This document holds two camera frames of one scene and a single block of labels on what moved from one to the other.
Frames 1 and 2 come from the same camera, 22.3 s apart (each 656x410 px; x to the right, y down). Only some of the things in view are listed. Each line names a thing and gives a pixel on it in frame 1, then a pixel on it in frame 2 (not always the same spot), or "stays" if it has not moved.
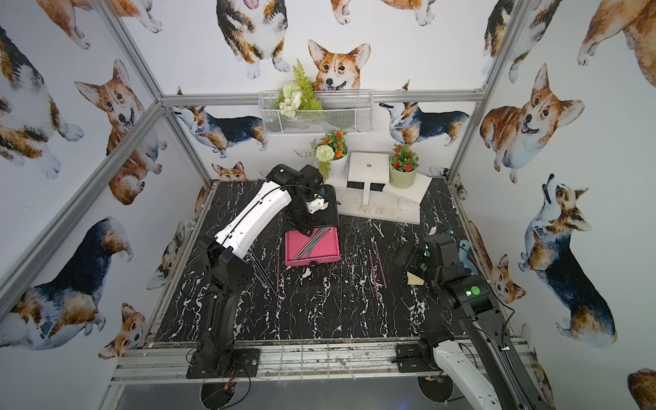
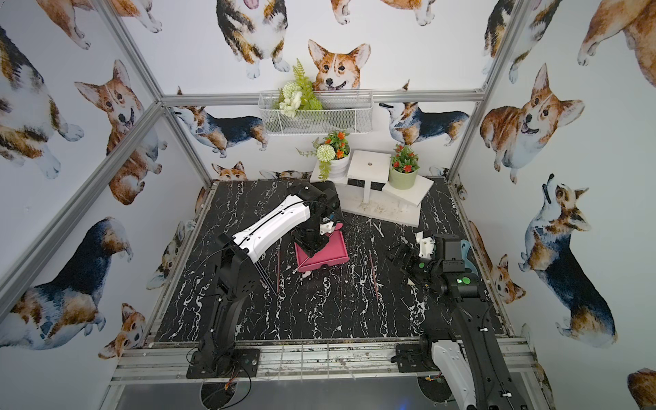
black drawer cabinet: [325, 217] stays
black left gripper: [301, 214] → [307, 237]
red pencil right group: [373, 272] stays
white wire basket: [302, 112] stays
